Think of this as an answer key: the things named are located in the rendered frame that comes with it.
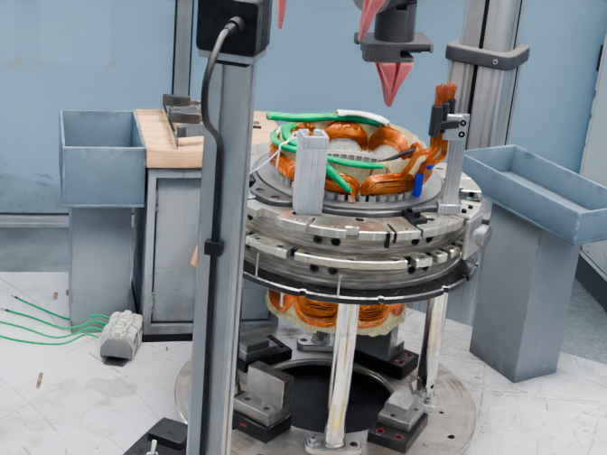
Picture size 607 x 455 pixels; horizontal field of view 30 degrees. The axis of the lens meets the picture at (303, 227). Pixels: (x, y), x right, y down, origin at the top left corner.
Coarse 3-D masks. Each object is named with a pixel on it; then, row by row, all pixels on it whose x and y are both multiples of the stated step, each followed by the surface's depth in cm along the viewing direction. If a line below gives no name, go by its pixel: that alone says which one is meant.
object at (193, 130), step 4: (196, 124) 151; (200, 124) 151; (180, 128) 149; (184, 128) 149; (188, 128) 150; (192, 128) 150; (196, 128) 150; (200, 128) 151; (180, 132) 149; (184, 132) 150; (188, 132) 150; (192, 132) 150; (196, 132) 150; (200, 132) 151; (180, 136) 150; (184, 136) 150; (188, 136) 150; (192, 136) 150
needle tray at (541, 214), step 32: (480, 160) 162; (512, 160) 165; (544, 160) 159; (512, 192) 150; (544, 192) 158; (576, 192) 155; (512, 224) 153; (544, 224) 146; (576, 224) 141; (512, 256) 154; (544, 256) 151; (576, 256) 154; (480, 288) 161; (512, 288) 155; (544, 288) 153; (480, 320) 162; (512, 320) 156; (544, 320) 156; (480, 352) 163; (512, 352) 157; (544, 352) 158
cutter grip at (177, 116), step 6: (174, 114) 155; (180, 114) 155; (186, 114) 155; (192, 114) 155; (198, 114) 155; (174, 120) 156; (180, 120) 156; (186, 120) 155; (192, 120) 155; (198, 120) 155
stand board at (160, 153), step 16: (144, 112) 164; (160, 112) 164; (256, 112) 169; (144, 128) 157; (160, 128) 157; (176, 128) 158; (272, 128) 162; (160, 144) 151; (192, 144) 152; (160, 160) 149; (176, 160) 149; (192, 160) 150
